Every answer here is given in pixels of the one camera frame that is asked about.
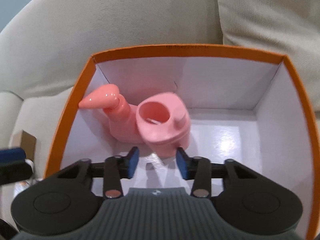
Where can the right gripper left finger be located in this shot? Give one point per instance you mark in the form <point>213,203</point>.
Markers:
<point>117,167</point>

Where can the beige cushion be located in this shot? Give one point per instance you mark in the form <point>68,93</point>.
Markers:
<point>287,26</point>

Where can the beige sofa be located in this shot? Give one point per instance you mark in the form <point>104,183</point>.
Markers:
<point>46,45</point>

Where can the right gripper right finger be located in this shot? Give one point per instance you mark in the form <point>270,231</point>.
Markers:
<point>188,166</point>

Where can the pink plastic cup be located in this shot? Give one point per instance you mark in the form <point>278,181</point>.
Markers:
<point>164,124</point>

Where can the small brown cardboard box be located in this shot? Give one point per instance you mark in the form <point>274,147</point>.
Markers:
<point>25,141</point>

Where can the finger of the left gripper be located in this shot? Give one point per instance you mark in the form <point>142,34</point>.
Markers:
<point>15,166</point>

